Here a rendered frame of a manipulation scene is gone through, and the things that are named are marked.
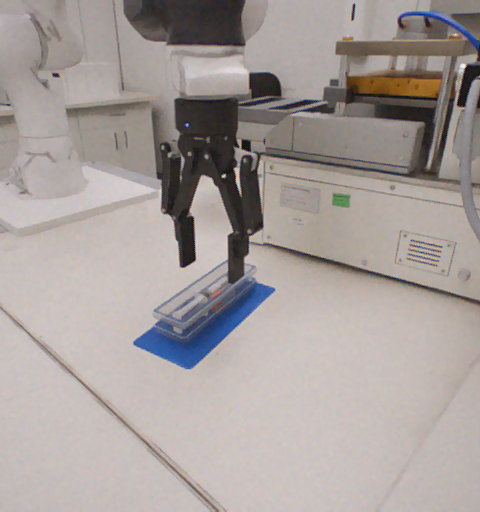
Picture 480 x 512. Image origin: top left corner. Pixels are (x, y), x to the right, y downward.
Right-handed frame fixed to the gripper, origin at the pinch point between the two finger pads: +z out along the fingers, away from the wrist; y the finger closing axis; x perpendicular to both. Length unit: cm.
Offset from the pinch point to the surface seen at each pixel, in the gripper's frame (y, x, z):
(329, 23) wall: 67, -200, -35
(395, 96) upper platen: -13.9, -30.5, -18.4
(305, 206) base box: -3.2, -23.8, -0.4
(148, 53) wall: 222, -228, -20
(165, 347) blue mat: 0.7, 9.5, 9.9
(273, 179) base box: 3.4, -24.1, -4.2
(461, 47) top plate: -22.3, -26.7, -25.2
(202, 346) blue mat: -3.2, 6.7, 9.9
